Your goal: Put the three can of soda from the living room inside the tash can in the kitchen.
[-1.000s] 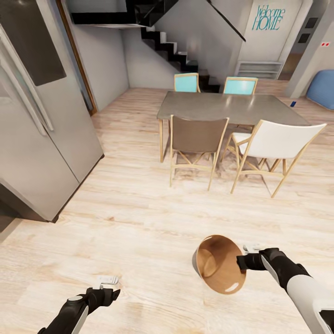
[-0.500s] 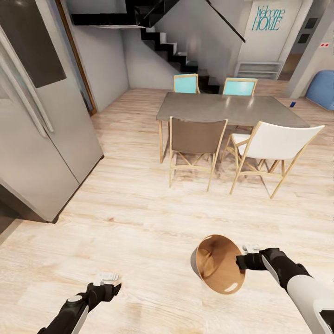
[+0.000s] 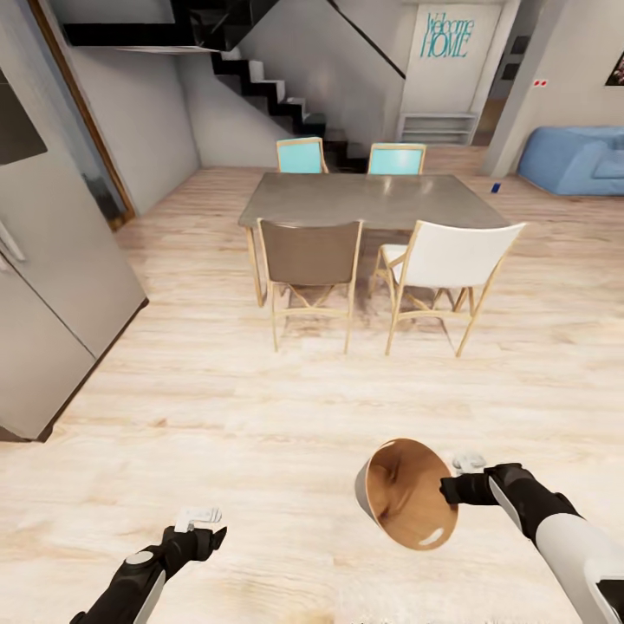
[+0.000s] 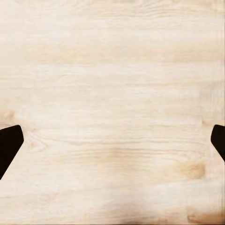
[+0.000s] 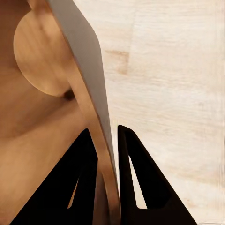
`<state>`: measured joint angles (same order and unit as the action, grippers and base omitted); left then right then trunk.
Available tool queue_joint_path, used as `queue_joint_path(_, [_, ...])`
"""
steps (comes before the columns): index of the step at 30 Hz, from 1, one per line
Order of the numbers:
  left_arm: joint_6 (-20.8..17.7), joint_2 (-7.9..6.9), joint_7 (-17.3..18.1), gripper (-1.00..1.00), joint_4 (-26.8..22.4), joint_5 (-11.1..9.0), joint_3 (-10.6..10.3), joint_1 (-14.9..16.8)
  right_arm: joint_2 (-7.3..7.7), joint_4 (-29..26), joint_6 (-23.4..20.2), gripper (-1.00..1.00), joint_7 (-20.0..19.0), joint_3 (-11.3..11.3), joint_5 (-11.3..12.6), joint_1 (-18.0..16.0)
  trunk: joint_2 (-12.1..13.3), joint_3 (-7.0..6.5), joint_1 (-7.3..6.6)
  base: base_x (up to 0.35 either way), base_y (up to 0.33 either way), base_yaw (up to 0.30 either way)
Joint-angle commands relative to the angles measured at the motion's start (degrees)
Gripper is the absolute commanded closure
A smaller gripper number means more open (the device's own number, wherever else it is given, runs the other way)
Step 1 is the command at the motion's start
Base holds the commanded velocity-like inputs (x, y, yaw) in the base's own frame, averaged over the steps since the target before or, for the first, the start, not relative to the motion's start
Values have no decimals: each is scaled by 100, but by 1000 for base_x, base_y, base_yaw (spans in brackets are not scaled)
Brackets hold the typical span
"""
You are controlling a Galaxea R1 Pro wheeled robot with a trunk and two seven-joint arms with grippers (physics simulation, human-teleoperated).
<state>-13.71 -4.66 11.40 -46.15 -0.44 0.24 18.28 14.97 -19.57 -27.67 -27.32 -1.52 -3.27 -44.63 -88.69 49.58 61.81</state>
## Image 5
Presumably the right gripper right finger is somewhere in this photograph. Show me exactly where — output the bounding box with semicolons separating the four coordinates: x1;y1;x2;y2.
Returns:
118;125;197;225

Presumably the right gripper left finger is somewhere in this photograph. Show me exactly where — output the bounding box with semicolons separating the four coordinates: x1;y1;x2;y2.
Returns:
10;128;98;225

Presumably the trash can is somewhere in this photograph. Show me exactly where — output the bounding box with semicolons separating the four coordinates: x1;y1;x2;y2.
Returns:
0;0;121;225

